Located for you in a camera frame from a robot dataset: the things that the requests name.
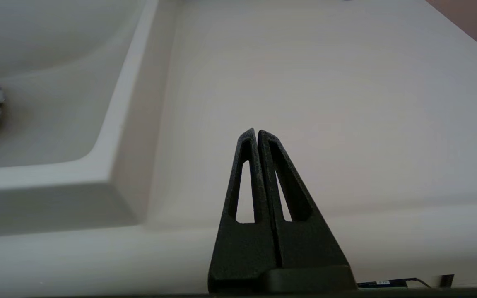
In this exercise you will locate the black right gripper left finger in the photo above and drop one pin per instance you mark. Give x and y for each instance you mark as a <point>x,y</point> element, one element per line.
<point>242,248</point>

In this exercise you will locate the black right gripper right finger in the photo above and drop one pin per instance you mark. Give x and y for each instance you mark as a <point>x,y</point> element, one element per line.
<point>304,248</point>

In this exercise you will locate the white ceramic sink basin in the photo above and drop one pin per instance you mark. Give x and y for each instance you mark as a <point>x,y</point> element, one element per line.
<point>64,103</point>

